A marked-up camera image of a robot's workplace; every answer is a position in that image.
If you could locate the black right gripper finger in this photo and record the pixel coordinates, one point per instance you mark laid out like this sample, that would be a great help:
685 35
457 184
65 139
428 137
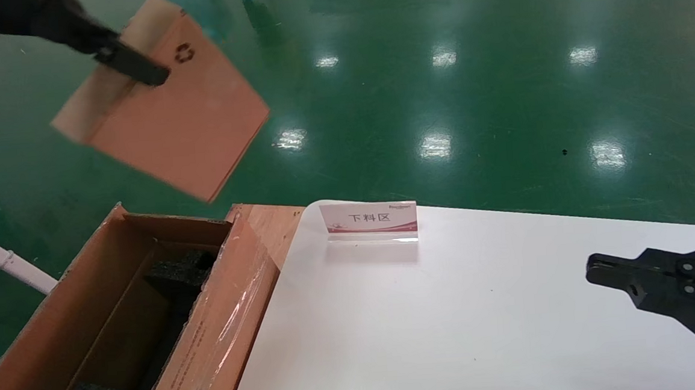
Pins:
679 289

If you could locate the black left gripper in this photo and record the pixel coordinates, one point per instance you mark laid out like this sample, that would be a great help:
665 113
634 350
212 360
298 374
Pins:
23 16

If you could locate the small cardboard box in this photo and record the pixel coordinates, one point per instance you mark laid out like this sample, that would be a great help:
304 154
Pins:
186 126

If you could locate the large open cardboard box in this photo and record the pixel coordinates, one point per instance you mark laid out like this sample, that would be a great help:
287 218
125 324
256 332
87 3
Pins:
223 335

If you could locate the white stand tube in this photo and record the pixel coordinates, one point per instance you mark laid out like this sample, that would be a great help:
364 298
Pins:
7 261

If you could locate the clear acrylic sign with label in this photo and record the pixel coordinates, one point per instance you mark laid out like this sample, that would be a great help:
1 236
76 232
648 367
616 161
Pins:
370 218

